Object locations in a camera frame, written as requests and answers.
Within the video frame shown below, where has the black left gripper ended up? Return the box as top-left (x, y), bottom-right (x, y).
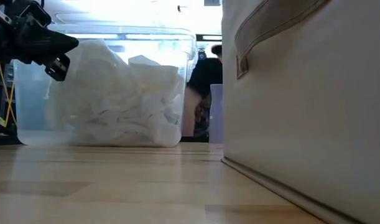
top-left (0, 0), bottom-right (80, 83)

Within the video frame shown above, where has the cream white garment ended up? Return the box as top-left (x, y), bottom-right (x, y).
top-left (45, 38), bottom-right (137, 147)

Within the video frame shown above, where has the white shirt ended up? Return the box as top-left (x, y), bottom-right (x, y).
top-left (124, 54), bottom-right (186, 147)

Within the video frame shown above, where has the large clear plastic bin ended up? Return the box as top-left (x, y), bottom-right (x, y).
top-left (12, 24), bottom-right (198, 148)

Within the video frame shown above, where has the person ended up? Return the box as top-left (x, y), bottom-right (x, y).
top-left (181, 44), bottom-right (224, 138)

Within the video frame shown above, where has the ceiling light bar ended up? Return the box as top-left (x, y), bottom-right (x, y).
top-left (195, 34), bottom-right (223, 42)

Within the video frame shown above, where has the beige fabric storage box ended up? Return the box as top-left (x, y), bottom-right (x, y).
top-left (221, 0), bottom-right (380, 224)

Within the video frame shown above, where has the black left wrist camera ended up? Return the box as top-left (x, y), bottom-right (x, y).
top-left (19, 0), bottom-right (52, 28)

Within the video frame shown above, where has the yellow cable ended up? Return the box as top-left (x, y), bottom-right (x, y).
top-left (0, 60), bottom-right (18, 128)

